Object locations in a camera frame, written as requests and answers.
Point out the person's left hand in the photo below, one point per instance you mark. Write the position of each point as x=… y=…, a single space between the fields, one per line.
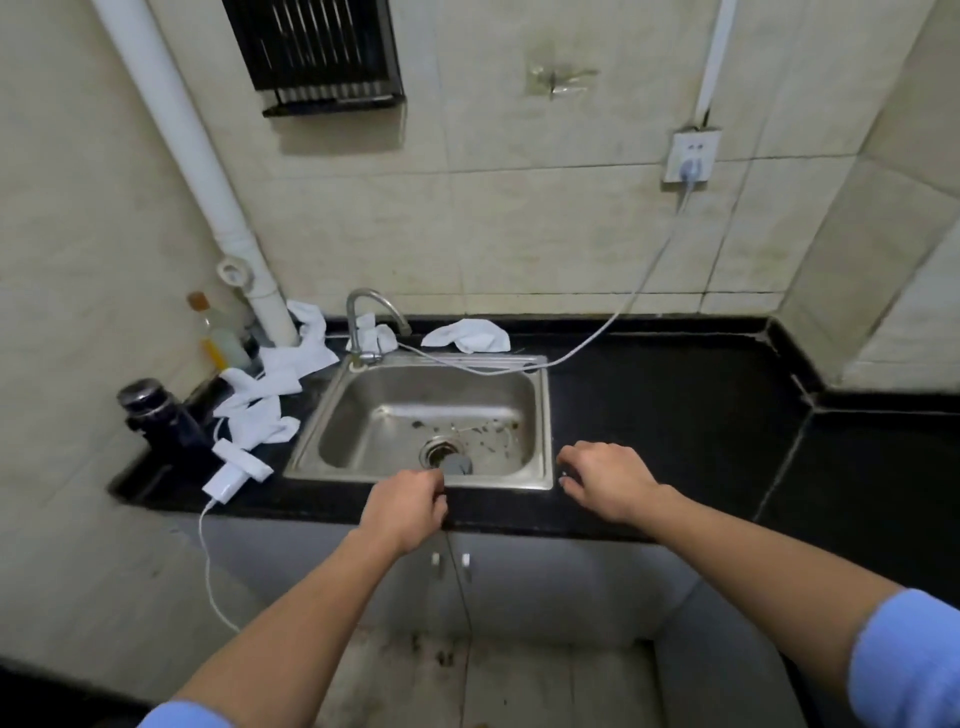
x=401 y=510

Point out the person's right hand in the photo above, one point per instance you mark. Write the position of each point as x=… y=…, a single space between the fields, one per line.
x=611 y=480

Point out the person's left thumb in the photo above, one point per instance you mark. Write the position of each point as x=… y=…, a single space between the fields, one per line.
x=442 y=511

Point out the person's right thumb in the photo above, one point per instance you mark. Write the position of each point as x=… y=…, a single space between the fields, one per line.
x=576 y=491

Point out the person's left forearm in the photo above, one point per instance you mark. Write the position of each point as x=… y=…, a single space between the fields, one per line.
x=300 y=630

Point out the person's right forearm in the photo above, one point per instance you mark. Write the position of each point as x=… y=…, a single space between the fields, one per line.
x=765 y=570

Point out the round sink drain strainer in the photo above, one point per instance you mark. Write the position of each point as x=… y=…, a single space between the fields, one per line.
x=435 y=450

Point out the white cabinet door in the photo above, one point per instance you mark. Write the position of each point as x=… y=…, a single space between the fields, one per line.
x=570 y=585
x=300 y=555

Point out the stainless steel sink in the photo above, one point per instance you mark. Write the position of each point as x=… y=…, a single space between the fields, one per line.
x=390 y=405

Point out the white crumpled cloth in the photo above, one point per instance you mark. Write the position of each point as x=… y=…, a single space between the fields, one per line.
x=469 y=336
x=259 y=420
x=367 y=334
x=300 y=352

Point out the white power adapter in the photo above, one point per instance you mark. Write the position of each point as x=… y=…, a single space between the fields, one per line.
x=229 y=480

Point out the steel curved faucet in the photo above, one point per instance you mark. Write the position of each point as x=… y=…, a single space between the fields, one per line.
x=361 y=295

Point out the black cylindrical flask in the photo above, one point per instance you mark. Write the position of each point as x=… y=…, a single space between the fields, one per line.
x=161 y=427

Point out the clear bottle brown cap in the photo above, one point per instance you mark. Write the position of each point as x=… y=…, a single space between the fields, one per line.
x=210 y=330

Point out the blue shirt sleeve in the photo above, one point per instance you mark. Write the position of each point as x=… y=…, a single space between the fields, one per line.
x=184 y=716
x=911 y=660

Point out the white power plug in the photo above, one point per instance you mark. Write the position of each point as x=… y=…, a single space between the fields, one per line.
x=691 y=171

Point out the white drain pipe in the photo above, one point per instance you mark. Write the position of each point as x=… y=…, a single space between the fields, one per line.
x=187 y=127

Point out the white wall socket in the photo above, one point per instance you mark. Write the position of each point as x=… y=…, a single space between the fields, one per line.
x=686 y=144

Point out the clear adhesive wall hook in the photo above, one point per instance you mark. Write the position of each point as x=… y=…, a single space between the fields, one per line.
x=556 y=79

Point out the black wall dish rack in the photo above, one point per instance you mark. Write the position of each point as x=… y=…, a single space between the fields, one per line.
x=315 y=45

